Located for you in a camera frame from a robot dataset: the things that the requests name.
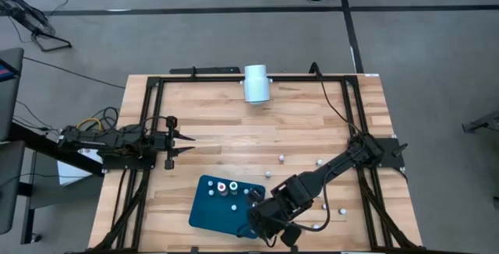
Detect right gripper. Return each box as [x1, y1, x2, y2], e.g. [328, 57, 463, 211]
[247, 186, 303, 248]

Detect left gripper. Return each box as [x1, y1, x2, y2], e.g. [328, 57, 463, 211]
[150, 115, 196, 171]

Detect blue plastic bin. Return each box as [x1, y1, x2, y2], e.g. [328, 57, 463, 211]
[188, 175, 267, 240]

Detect black power strip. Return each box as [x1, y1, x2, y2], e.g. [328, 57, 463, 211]
[169, 65, 242, 75]

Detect white paper sheet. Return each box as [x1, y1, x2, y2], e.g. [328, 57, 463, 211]
[57, 147, 104, 187]

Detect black desk beam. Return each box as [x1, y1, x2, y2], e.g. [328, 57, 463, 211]
[7, 123, 104, 177]

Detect grey desk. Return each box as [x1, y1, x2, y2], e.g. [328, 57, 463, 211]
[0, 47, 25, 142]

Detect black floor stand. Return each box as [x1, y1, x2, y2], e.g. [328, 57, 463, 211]
[0, 0, 73, 52]

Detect black stand foot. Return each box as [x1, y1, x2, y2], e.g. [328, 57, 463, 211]
[462, 108, 499, 134]

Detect black aluminium table frame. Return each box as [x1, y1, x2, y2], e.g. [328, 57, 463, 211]
[91, 72, 424, 253]

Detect yellow coiled cable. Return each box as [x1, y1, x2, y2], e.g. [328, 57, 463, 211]
[76, 116, 104, 132]

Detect black floor cable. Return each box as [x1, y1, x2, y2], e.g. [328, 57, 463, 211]
[23, 57, 126, 90]

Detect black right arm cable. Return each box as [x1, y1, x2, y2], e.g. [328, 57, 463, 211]
[310, 62, 366, 140]

